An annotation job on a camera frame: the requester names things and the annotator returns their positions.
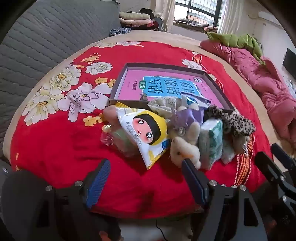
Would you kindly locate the yellow cartoon packet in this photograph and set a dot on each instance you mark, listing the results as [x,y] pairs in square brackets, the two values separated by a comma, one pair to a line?
[143,132]

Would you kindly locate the red floral blanket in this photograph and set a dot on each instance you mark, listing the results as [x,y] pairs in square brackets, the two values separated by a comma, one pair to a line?
[57,139]

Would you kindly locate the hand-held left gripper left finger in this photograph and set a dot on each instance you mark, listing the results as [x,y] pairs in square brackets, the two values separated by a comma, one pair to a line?
[99,185]

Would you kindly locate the grey quilted sofa cover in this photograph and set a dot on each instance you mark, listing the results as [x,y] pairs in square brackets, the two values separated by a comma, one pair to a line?
[34,34]

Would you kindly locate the blue cartoon packet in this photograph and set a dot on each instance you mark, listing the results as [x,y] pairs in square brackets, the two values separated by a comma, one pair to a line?
[196,100]

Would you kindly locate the clothes on windowsill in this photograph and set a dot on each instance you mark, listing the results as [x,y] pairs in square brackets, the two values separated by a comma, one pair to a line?
[196,25]

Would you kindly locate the brown cardboard box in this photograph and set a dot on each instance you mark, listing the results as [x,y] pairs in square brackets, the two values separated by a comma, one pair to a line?
[134,88]

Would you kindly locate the cream curtain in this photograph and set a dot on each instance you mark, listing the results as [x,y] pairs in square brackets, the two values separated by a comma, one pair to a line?
[232,16]
[165,14]

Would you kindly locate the green makeup sponge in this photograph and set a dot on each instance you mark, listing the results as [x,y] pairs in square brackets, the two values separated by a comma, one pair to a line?
[122,139]

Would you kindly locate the leopard print scrunchie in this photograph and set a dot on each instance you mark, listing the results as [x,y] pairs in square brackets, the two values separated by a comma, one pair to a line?
[240,125]

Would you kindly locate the clear plastic bag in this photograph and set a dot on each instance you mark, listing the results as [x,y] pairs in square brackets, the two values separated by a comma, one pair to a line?
[107,139]

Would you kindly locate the stack of folded clothes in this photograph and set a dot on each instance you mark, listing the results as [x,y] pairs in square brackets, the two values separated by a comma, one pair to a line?
[134,18]

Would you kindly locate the green tissue pack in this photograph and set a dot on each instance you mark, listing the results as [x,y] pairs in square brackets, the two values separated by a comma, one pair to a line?
[227,150]
[210,141]

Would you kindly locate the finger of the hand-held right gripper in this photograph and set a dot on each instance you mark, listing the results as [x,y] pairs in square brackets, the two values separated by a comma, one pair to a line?
[270,169]
[283,156]

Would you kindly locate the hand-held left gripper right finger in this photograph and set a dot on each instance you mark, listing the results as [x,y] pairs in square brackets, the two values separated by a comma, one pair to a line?
[195,185]

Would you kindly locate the pink quilt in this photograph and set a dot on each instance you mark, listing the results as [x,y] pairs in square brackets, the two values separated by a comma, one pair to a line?
[254,69]

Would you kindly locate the dark floral cloth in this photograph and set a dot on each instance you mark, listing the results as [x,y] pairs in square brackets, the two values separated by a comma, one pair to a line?
[120,32]

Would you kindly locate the beige floral cloth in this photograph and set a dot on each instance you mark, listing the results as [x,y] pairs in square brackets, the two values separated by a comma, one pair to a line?
[161,104]

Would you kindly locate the black television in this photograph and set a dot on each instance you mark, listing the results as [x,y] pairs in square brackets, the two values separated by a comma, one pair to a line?
[290,62]

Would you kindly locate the white plush rabbit purple hat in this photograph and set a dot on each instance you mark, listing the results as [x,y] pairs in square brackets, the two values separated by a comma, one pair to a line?
[185,150]

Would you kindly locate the barred window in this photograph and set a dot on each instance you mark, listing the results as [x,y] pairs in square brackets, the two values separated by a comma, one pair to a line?
[198,11]

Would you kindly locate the green cloth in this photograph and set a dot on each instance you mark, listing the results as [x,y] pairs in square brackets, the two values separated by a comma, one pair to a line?
[231,39]

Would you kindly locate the pink makeup sponge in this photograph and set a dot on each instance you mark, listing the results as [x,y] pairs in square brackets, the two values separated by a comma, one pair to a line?
[109,115]

